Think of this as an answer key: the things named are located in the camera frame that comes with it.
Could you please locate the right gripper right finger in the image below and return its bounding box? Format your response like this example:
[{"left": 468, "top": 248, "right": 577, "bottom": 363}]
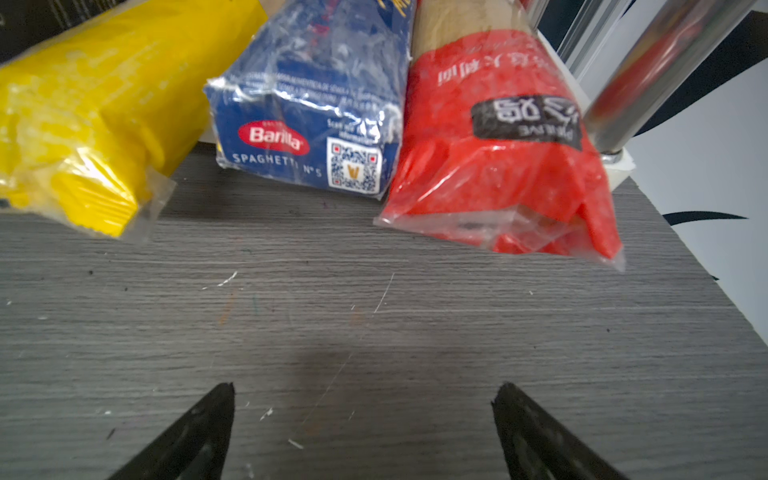
[{"left": 491, "top": 382, "right": 627, "bottom": 480}]

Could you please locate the red yellow spaghetti bag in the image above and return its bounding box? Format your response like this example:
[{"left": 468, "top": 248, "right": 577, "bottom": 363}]
[{"left": 375, "top": 1, "right": 625, "bottom": 270}]

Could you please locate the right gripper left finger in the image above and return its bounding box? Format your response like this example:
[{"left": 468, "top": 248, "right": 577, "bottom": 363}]
[{"left": 110, "top": 383, "right": 236, "bottom": 480}]

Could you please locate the white two-tier shelf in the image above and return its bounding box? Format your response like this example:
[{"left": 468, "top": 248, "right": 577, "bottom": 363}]
[{"left": 526, "top": 1, "right": 767, "bottom": 189}]

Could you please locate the blue Barilla spaghetti bag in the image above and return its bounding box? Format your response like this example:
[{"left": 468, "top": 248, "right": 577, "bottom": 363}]
[{"left": 204, "top": 1, "right": 417, "bottom": 199}]

